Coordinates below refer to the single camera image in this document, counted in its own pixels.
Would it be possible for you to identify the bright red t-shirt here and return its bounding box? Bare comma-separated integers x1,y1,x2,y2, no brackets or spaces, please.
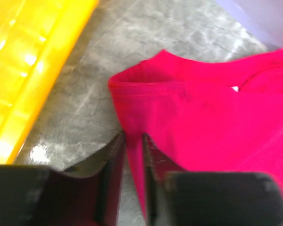
108,49,283,210

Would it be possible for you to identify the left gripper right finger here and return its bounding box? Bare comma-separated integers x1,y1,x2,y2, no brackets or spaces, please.
143,133,185,226

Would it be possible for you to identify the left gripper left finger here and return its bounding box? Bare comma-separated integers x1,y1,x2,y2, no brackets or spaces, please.
63,131,125,226

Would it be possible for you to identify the yellow plastic tray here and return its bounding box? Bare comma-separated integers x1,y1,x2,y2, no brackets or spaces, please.
0,0,98,164

